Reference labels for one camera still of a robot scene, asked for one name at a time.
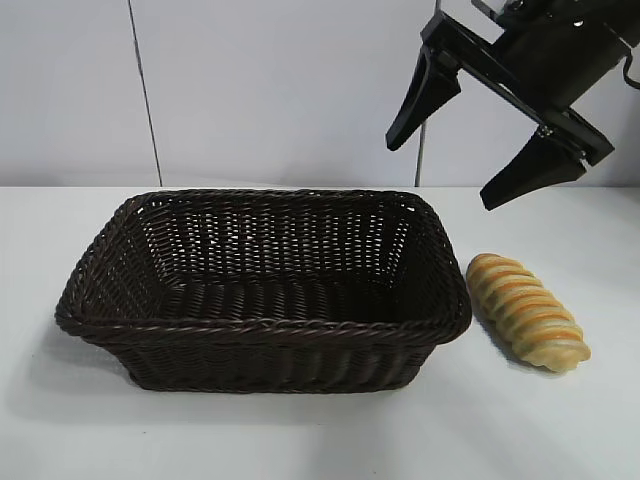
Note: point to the long striped bread loaf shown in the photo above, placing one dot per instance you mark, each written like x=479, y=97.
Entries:
x=525, y=310

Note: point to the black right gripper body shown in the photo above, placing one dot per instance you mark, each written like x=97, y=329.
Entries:
x=550, y=55

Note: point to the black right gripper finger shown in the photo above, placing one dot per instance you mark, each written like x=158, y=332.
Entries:
x=540, y=170
x=425, y=95

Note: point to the dark brown wicker basket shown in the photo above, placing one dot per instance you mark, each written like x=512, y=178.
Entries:
x=250, y=360

